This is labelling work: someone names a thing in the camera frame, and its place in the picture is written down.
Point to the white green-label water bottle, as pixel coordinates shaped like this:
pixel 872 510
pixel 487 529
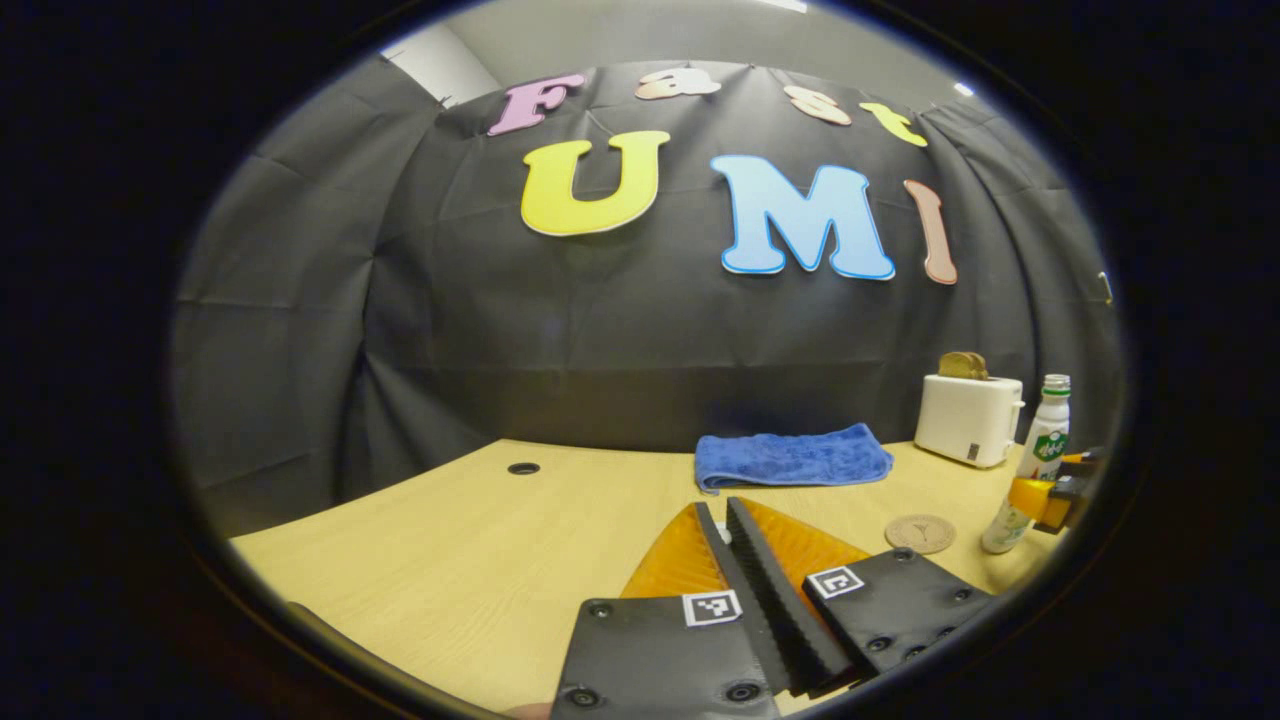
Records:
pixel 1045 440

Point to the black backdrop cloth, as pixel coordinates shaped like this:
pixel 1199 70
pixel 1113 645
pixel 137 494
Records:
pixel 600 340

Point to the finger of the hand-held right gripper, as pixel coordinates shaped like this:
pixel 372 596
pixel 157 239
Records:
pixel 1040 500
pixel 1088 462

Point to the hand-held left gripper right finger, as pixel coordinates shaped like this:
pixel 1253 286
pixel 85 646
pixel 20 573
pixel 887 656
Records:
pixel 790 610

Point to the brown bread slice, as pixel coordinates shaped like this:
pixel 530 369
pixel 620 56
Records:
pixel 963 365

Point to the white toaster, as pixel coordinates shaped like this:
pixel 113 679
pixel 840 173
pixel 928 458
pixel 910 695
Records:
pixel 965 420

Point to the round brown coaster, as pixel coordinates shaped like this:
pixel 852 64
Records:
pixel 920 534

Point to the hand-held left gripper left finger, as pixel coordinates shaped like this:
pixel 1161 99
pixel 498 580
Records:
pixel 762 650

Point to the blue towel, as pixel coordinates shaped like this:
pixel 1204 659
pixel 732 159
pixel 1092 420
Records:
pixel 790 458

